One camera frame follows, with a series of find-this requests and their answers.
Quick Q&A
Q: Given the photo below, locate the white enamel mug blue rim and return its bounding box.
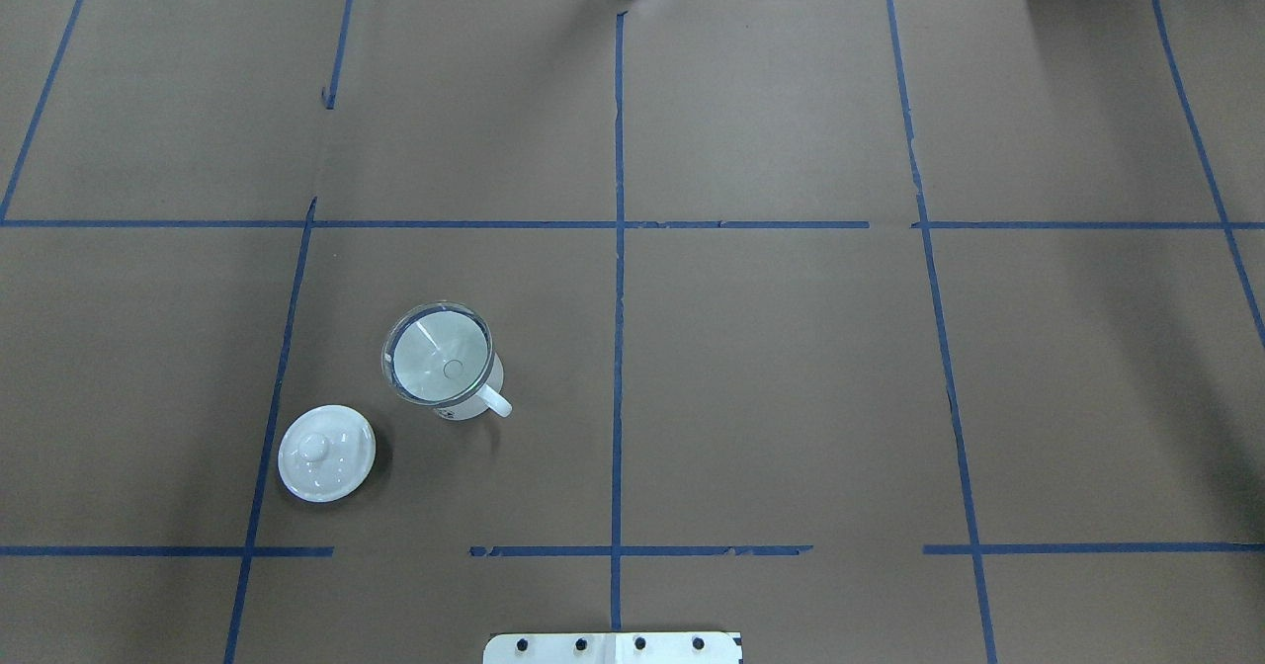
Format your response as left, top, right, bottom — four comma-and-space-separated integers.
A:
431, 353, 512, 421

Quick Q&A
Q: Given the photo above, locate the clear glass funnel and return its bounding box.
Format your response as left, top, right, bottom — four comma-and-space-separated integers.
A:
382, 302, 495, 409

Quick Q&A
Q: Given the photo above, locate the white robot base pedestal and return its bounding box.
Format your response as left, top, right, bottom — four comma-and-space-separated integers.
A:
482, 631, 744, 663

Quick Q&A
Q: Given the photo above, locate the white ceramic lid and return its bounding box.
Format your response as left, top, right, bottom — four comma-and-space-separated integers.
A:
277, 403, 377, 505

